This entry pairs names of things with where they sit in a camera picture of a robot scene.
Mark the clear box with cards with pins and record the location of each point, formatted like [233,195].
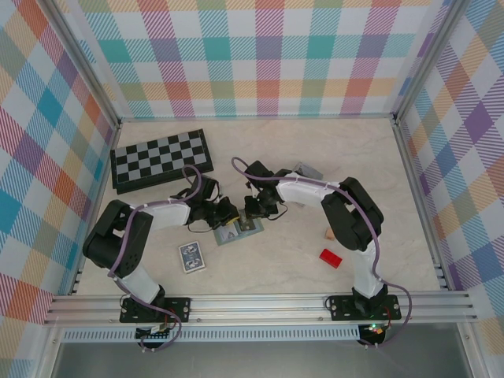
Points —
[311,171]

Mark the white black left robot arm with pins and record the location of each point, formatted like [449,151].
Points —
[134,275]

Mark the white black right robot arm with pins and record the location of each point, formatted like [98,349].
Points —
[354,220]

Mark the blue playing card deck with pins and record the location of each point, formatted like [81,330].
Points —
[191,256]

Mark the small wooden cube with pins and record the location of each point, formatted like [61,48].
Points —
[329,234]

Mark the black grey chessboard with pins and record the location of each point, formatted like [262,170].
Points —
[157,157]

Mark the red plastic block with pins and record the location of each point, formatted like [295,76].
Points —
[330,259]

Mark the small circuit board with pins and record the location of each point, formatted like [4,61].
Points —
[155,332]
[372,330]

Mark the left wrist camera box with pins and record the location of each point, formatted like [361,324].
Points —
[208,188]

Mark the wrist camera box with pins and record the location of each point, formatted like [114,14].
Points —
[260,170]
[208,188]

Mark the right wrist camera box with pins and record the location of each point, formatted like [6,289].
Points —
[260,170]

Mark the aluminium frame floor rail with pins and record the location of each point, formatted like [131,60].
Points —
[423,204]
[256,117]

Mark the aluminium mounting rail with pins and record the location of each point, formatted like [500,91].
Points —
[256,309]

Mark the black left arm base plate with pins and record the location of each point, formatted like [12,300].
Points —
[177,309]

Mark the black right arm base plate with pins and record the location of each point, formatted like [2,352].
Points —
[338,307]

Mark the aluminium frame post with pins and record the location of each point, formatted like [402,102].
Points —
[429,59]
[84,63]

